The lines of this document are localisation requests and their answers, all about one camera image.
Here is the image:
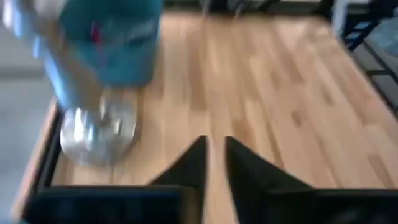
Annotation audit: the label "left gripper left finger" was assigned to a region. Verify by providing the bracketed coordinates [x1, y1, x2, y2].
[149, 135, 209, 224]

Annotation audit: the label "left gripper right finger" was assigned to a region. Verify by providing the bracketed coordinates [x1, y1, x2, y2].
[225, 136, 314, 224]

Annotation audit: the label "table lamp with white shade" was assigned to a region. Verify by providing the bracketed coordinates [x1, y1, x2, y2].
[2, 0, 138, 167]

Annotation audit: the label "blue plastic bin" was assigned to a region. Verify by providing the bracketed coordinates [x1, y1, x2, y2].
[60, 0, 165, 88]

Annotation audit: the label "black control box blue lights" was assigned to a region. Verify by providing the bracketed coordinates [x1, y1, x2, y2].
[329, 0, 398, 52]

